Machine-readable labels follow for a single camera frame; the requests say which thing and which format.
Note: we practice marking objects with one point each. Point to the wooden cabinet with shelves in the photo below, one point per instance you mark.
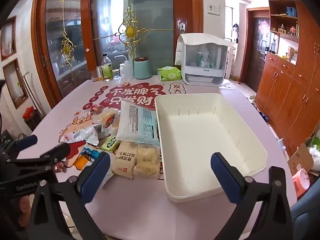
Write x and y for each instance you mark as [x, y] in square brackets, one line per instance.
[287, 92]

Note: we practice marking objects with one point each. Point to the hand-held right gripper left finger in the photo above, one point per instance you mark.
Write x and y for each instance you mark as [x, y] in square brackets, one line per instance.
[96, 177]

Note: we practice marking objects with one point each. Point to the pink plastic stool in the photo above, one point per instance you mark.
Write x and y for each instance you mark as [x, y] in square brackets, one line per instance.
[301, 182]

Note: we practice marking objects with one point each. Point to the tall white plastic bottle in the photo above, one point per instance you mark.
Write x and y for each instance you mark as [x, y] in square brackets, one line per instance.
[128, 70]

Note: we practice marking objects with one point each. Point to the white dish cabinet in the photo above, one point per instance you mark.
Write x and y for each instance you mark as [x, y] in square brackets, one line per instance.
[203, 75]

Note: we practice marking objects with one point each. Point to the glass with orange liquid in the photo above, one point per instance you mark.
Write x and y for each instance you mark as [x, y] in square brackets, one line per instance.
[100, 75]

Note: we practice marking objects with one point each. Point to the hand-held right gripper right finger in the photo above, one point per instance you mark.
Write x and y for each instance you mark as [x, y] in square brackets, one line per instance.
[225, 177]

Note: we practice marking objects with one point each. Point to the printed pink tablecloth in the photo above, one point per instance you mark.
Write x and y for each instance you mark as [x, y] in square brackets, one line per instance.
[140, 205]

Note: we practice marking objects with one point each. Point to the red box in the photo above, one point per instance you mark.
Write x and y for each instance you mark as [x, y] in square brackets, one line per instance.
[28, 112]

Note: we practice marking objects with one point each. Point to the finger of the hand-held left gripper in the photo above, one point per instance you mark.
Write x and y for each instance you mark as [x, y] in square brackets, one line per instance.
[60, 150]
[27, 140]

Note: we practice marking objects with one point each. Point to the large wooden wall niche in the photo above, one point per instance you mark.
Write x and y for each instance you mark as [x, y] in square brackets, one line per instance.
[15, 83]

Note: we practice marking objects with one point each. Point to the red wrapped candy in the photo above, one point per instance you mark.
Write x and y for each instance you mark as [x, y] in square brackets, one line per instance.
[97, 108]

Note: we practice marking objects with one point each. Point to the dark entrance door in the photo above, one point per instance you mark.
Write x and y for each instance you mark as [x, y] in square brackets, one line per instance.
[257, 55]

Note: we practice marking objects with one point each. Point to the blue chair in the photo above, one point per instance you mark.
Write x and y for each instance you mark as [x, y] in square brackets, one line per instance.
[308, 210]

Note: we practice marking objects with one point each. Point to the orange snack packet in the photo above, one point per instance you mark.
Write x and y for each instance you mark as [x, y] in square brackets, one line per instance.
[82, 162]

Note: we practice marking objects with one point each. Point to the small green snack packet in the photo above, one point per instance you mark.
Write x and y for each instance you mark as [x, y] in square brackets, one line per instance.
[110, 144]

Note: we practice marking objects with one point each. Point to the wooden glass sliding doors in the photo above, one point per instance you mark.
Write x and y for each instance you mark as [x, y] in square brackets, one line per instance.
[82, 17]

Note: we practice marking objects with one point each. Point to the clear packet of yellow puffs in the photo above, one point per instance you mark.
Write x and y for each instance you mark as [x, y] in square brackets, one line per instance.
[147, 161]

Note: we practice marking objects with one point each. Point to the teal canister brown lid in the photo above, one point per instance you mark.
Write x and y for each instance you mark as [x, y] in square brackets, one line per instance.
[142, 68]

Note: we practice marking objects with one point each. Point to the white red snack packet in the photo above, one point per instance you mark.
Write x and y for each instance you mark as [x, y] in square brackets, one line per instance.
[80, 136]

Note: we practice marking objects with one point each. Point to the blue white snack wrapper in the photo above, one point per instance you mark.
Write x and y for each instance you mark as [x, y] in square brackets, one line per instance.
[88, 152]

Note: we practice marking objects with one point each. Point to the small empty glass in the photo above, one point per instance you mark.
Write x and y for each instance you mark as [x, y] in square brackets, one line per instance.
[94, 77]

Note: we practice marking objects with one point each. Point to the small glass jar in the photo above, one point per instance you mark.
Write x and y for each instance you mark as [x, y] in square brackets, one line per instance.
[116, 75]

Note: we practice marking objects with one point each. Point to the cardboard box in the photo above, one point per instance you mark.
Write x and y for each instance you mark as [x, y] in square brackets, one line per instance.
[298, 157]

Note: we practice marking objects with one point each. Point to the green tissue pack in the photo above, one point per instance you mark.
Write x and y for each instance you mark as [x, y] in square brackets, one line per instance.
[169, 74]

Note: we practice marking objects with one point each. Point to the small wooden wall niche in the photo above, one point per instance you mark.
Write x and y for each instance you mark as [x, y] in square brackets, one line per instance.
[7, 38]

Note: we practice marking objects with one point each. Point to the white cloth cover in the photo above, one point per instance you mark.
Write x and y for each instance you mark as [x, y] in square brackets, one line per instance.
[200, 40]

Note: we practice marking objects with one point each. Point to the person's left hand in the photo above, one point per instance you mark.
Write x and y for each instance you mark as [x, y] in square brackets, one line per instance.
[24, 208]

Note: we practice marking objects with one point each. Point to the beige cracker packet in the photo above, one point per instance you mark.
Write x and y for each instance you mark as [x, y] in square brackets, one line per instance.
[122, 160]

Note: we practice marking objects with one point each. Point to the white wall switch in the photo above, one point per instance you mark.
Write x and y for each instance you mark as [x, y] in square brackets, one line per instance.
[214, 9]

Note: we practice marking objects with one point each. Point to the white plastic bin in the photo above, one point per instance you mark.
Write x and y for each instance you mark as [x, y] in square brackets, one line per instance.
[200, 142]

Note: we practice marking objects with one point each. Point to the oil bottle green label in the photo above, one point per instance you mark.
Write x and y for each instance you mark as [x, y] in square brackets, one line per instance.
[107, 70]

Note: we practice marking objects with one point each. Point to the small white bottle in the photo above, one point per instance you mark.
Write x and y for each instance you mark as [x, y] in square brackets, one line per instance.
[122, 71]

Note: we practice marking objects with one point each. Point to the large white blue snack bag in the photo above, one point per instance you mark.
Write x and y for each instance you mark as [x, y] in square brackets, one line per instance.
[137, 125]

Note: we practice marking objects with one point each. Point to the clear bag of pastries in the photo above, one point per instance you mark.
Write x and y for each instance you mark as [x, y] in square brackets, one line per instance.
[107, 116]

